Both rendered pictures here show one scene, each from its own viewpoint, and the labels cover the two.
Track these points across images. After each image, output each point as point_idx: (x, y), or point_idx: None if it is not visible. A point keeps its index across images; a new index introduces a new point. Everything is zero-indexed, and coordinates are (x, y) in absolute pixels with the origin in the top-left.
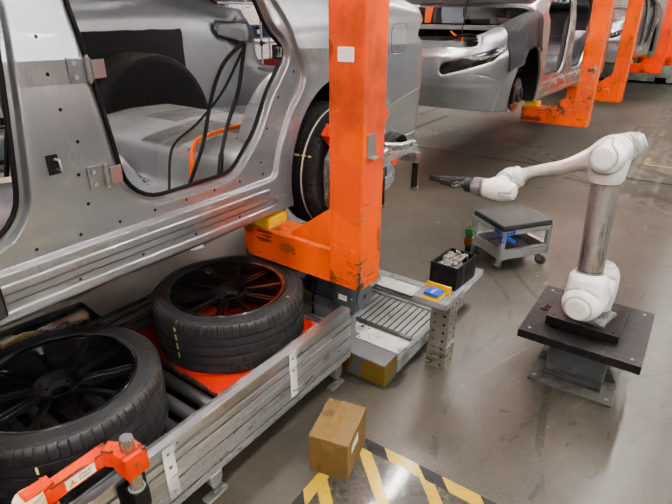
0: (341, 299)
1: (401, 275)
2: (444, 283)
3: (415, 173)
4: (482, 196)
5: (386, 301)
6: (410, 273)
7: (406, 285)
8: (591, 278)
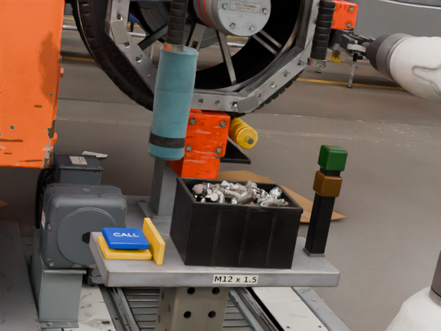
0: (42, 224)
1: (348, 311)
2: (179, 240)
3: (319, 25)
4: (396, 81)
5: (228, 319)
6: (371, 316)
7: (304, 314)
8: (435, 314)
